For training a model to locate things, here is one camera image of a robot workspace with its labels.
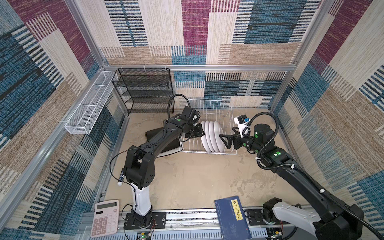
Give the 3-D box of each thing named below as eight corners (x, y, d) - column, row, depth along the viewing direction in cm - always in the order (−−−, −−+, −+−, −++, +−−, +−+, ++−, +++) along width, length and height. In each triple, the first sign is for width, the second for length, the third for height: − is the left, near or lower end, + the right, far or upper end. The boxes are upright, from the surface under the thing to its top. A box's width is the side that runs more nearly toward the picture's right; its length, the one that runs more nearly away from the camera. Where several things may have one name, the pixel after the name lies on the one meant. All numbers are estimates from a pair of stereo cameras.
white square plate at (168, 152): (157, 158, 95) (157, 156, 93) (157, 155, 96) (156, 154, 94) (179, 151, 98) (179, 149, 96) (179, 149, 99) (179, 147, 97)
